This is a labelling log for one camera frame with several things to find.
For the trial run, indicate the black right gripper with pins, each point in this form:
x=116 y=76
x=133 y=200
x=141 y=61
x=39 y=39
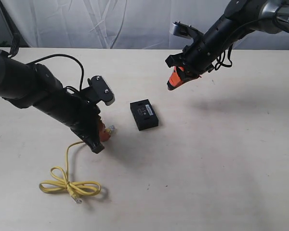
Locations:
x=196 y=58

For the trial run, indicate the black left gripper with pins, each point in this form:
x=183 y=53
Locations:
x=81 y=117

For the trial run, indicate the small black box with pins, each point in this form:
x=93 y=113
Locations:
x=144 y=114

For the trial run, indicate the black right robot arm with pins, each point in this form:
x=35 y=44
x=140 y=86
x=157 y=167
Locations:
x=242 y=17

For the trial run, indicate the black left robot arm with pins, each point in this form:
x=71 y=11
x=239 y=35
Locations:
x=33 y=84

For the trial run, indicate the white backdrop cloth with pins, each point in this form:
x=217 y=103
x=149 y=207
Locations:
x=105 y=24

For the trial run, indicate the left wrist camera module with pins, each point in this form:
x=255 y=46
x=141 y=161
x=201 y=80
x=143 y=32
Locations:
x=98 y=90

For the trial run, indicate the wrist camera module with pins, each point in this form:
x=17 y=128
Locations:
x=185 y=31
x=98 y=90

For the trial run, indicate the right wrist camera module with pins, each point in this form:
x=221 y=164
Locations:
x=185 y=31

